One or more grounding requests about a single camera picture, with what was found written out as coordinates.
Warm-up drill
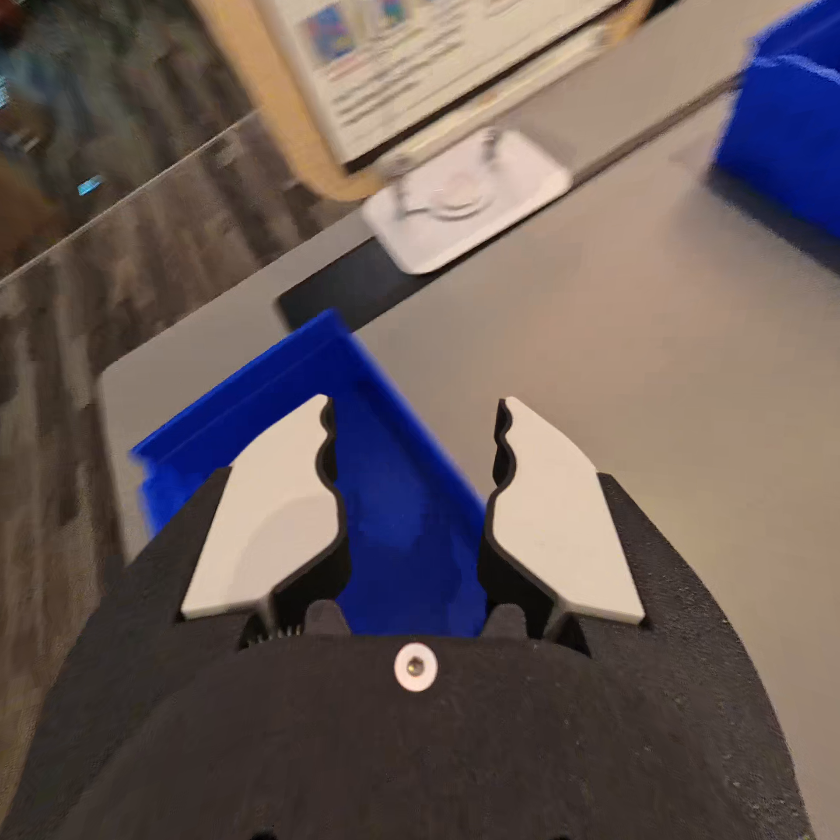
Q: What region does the wooden instruction sign board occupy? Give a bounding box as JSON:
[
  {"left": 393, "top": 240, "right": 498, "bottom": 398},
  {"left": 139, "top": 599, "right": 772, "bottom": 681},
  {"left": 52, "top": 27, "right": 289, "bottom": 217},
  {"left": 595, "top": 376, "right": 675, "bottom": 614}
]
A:
[{"left": 191, "top": 0, "right": 657, "bottom": 204}]

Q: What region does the white sign stand base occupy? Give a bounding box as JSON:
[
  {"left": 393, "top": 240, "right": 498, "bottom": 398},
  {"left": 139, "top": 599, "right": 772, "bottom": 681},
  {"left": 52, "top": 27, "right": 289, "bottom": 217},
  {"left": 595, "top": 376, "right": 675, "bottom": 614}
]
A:
[{"left": 361, "top": 128, "right": 574, "bottom": 277}]

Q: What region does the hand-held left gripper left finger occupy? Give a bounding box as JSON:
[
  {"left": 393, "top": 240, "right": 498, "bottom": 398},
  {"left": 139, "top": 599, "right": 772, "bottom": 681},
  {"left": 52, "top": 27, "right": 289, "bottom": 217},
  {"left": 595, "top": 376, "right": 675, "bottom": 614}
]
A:
[{"left": 180, "top": 393, "right": 350, "bottom": 624}]

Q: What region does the blue plastic bin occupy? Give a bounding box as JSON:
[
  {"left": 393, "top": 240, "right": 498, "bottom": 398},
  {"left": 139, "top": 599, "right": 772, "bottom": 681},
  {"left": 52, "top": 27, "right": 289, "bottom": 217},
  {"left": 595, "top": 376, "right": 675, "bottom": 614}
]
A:
[
  {"left": 129, "top": 309, "right": 489, "bottom": 640},
  {"left": 713, "top": 0, "right": 840, "bottom": 244}
]

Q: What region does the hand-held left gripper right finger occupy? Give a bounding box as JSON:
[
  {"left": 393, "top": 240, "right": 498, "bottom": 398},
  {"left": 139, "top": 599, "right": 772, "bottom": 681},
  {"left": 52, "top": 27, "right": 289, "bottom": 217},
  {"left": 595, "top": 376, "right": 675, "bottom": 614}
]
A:
[{"left": 479, "top": 397, "right": 647, "bottom": 634}]

